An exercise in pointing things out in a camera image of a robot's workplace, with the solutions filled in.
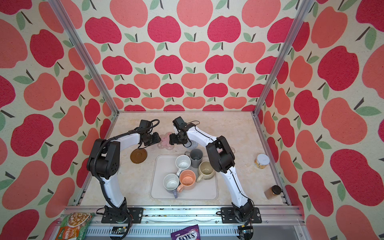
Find grey round woven coaster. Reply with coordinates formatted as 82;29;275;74
184;141;199;150

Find pink flower coaster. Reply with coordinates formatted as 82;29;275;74
157;132;175;151

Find brown round wooden coaster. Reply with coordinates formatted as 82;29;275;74
130;149;148;164

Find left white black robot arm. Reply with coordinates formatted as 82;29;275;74
87;119;161;225

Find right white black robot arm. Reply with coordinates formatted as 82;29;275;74
170;117;254;224

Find dark grey mug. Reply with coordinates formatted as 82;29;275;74
185;149;203;168

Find white mug upper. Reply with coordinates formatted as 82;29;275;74
175;155;191;177

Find white plastic tray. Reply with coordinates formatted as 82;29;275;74
150;155;219;201

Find orange mug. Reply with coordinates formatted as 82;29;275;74
177;170;196;193

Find beige mug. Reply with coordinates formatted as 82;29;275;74
196;161;215;183

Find white lid glass jar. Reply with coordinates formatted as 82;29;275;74
254;154;270;169

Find purple Fox's candy bag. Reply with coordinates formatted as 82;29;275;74
171;225;201;240

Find black lid spice jar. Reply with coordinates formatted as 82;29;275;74
265;185;282;200

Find green snack bag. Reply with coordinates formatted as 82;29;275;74
56;212;95;240

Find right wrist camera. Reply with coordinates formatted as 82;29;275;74
173;117;187;132

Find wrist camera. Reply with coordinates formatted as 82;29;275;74
137;120;153;133
173;117;187;132

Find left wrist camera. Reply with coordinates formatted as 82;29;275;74
137;120;153;133

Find white mug purple handle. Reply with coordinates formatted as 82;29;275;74
163;174;180;199

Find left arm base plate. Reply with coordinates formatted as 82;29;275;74
101;206;143;224

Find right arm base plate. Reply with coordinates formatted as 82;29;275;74
220;207;263;224

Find aluminium front rail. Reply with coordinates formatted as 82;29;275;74
46;205;311;240

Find left aluminium frame post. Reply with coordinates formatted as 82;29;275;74
48;0;119;117

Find aluminium frame post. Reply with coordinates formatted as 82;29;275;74
252;0;315;118
48;0;119;117

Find right aluminium frame post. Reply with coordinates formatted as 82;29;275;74
252;0;315;118

